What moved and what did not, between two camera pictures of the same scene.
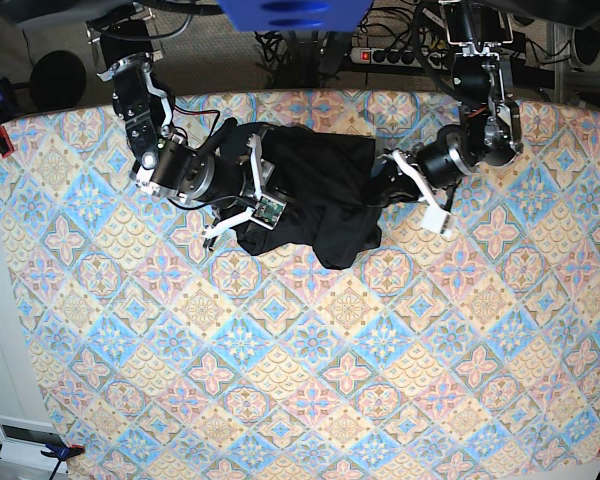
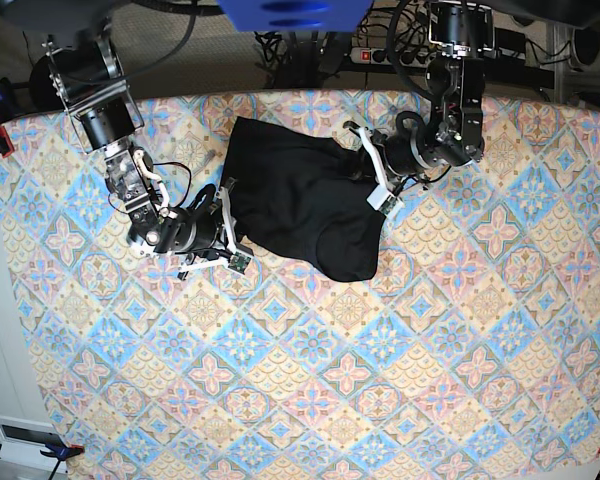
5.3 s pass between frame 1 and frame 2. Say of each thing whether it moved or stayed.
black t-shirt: moved
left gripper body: moved
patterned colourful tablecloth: stayed
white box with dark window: stayed
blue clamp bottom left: stayed
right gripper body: moved
